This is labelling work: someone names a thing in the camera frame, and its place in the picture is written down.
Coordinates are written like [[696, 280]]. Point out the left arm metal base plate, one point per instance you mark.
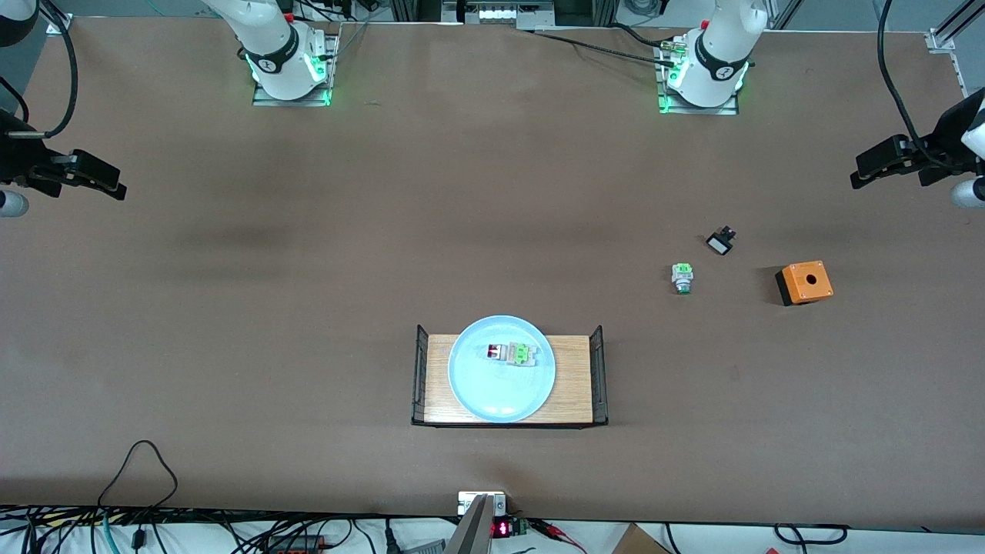
[[692, 110]]

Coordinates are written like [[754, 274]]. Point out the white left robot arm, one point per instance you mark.
[[719, 54]]

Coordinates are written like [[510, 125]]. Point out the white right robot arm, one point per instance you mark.
[[277, 54]]

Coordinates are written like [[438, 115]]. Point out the aluminium corner bracket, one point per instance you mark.
[[58, 23], [940, 38]]

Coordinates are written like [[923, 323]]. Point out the green push button switch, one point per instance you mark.
[[682, 273]]

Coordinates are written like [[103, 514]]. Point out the brown cardboard piece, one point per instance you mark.
[[635, 542]]

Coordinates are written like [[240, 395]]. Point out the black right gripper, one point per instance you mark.
[[21, 163]]

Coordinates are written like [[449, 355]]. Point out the metal pole mount bracket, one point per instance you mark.
[[499, 504]]

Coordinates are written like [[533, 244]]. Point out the grey camera pole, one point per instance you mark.
[[473, 531]]

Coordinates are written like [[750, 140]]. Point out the perforated metal edge strip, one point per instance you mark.
[[958, 69]]

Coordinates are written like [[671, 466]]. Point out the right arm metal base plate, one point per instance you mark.
[[265, 101]]

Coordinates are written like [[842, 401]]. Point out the red push button switch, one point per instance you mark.
[[517, 354]]

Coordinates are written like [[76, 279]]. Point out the black square white-capped button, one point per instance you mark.
[[719, 245]]

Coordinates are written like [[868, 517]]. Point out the orange button enclosure box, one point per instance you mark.
[[819, 291]]

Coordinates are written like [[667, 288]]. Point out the metal device with white lights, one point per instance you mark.
[[496, 14]]

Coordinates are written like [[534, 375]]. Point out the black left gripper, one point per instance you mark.
[[940, 151]]

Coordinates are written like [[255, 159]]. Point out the light blue round plate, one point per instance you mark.
[[477, 385]]

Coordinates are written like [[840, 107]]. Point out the red digit display board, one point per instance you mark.
[[502, 528]]

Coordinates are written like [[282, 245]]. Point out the red and black probe leads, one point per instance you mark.
[[550, 528]]

